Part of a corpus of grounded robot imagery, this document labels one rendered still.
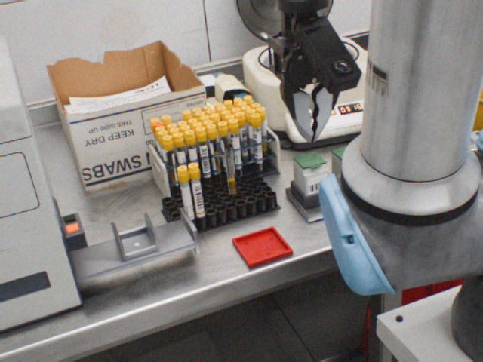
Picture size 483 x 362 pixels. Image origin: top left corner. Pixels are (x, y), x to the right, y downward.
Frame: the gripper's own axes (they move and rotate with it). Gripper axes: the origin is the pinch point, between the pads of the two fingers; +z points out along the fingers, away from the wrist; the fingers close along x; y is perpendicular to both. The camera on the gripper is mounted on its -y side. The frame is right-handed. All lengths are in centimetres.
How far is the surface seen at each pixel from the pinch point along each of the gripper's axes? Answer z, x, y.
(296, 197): 10.9, 2.5, 1.6
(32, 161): -9.9, 38.4, -7.5
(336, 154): 6.0, -5.4, 3.0
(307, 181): 6.6, 1.8, -1.3
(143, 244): 8.7, 27.8, -2.8
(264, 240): 12.5, 10.5, -4.6
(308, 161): 4.6, 0.6, 0.9
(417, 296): 61, -36, 21
